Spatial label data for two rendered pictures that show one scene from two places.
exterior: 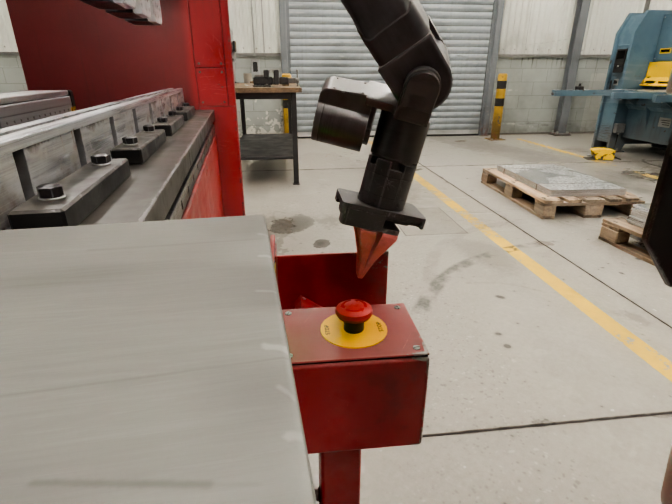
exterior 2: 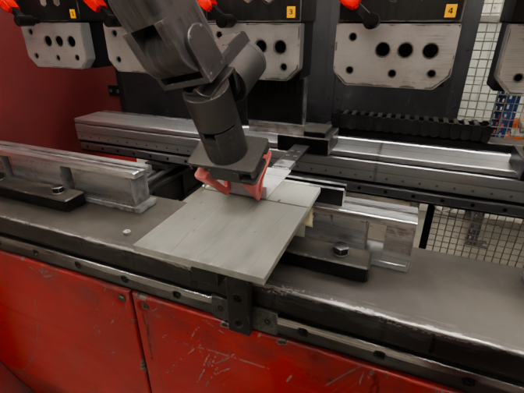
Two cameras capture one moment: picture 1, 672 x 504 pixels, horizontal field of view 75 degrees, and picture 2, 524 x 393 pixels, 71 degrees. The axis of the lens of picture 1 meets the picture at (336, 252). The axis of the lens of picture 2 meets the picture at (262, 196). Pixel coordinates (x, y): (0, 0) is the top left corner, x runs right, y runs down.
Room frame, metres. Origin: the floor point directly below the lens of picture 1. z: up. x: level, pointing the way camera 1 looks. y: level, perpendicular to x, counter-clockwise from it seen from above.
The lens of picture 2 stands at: (0.30, -0.25, 1.26)
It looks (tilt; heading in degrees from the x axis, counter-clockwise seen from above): 26 degrees down; 124
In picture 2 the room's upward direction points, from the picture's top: straight up
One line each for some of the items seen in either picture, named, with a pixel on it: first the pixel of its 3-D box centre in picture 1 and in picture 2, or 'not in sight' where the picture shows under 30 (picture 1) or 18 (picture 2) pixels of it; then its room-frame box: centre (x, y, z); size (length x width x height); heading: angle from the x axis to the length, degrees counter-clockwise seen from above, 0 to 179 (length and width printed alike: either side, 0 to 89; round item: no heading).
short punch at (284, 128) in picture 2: not in sight; (275, 105); (-0.02, 0.28, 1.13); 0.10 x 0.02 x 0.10; 12
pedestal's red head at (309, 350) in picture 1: (339, 330); not in sight; (0.45, 0.00, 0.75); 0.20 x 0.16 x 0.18; 6
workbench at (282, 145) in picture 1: (263, 99); not in sight; (5.08, 0.79, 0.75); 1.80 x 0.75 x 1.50; 7
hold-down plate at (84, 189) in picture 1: (83, 189); not in sight; (0.58, 0.34, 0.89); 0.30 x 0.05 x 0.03; 12
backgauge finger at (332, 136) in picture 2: not in sight; (299, 145); (-0.06, 0.44, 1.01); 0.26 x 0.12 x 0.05; 102
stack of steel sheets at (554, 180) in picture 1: (553, 178); not in sight; (3.80, -1.91, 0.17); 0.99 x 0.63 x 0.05; 5
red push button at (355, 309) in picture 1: (353, 319); not in sight; (0.41, -0.02, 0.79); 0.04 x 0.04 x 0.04
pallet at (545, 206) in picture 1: (551, 189); not in sight; (3.80, -1.91, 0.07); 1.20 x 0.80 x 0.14; 5
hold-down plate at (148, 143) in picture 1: (142, 144); not in sight; (0.97, 0.42, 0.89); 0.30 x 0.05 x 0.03; 12
